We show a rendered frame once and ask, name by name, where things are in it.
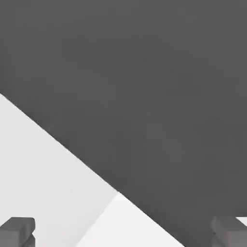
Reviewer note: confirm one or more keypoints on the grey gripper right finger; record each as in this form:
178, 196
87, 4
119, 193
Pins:
229, 233

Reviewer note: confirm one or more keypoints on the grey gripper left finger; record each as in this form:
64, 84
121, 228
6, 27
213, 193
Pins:
16, 231

